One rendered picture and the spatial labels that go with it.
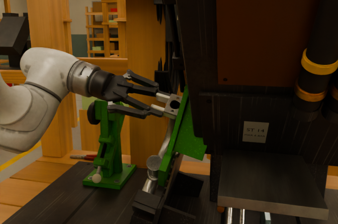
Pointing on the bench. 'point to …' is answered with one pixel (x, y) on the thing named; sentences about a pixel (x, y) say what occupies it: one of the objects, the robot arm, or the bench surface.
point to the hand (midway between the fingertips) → (167, 106)
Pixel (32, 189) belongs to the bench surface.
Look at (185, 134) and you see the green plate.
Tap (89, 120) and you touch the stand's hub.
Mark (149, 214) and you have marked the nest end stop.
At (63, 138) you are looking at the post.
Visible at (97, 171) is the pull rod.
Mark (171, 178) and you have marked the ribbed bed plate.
